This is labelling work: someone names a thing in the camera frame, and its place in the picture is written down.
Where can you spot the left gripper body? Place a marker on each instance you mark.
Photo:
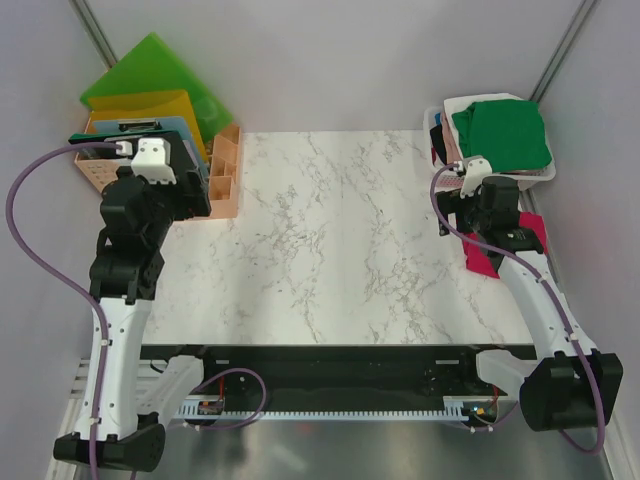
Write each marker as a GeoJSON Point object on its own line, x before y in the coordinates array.
{"type": "Point", "coordinates": [186, 206]}

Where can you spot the yellow plastic folder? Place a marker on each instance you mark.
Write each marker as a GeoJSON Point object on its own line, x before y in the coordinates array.
{"type": "Point", "coordinates": [158, 104]}

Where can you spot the red t shirt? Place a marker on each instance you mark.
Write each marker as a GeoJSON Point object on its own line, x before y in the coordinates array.
{"type": "Point", "coordinates": [477, 261]}

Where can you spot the white t shirt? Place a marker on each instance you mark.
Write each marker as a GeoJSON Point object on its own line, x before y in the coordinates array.
{"type": "Point", "coordinates": [459, 104]}

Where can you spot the black binder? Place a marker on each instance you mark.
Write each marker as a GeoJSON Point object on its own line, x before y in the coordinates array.
{"type": "Point", "coordinates": [93, 153]}

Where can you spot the green plastic folder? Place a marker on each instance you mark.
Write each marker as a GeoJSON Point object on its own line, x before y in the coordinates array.
{"type": "Point", "coordinates": [153, 66]}

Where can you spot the white laundry basket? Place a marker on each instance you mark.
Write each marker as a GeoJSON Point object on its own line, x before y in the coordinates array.
{"type": "Point", "coordinates": [526, 179]}

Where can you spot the peach file organizer basket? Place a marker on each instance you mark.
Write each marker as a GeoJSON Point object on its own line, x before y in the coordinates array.
{"type": "Point", "coordinates": [223, 170]}

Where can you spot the white cable duct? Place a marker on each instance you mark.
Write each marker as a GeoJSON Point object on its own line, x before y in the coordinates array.
{"type": "Point", "coordinates": [193, 409]}

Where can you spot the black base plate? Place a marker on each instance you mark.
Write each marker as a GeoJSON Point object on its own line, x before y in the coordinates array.
{"type": "Point", "coordinates": [430, 369]}

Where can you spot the black t shirt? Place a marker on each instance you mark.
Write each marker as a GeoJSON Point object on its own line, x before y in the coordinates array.
{"type": "Point", "coordinates": [437, 141]}

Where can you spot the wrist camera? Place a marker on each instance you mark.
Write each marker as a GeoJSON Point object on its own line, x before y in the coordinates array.
{"type": "Point", "coordinates": [151, 160]}
{"type": "Point", "coordinates": [474, 170]}

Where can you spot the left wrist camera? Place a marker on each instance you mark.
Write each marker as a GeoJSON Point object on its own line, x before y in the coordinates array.
{"type": "Point", "coordinates": [151, 160]}

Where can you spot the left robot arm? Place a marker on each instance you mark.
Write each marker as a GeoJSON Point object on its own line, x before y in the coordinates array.
{"type": "Point", "coordinates": [119, 428]}

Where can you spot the pink t shirt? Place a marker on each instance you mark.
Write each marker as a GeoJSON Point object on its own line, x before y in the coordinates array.
{"type": "Point", "coordinates": [451, 149]}

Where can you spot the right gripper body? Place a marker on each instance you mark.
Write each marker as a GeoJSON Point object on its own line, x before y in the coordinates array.
{"type": "Point", "coordinates": [468, 214]}

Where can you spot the green t shirt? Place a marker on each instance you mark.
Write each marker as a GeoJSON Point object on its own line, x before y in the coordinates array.
{"type": "Point", "coordinates": [509, 133]}

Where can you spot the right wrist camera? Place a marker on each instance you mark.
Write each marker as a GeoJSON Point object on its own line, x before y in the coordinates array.
{"type": "Point", "coordinates": [474, 170]}

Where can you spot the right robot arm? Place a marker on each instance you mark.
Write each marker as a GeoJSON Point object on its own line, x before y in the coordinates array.
{"type": "Point", "coordinates": [572, 384]}

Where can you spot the blue clipboard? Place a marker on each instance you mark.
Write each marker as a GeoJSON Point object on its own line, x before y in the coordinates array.
{"type": "Point", "coordinates": [151, 125]}

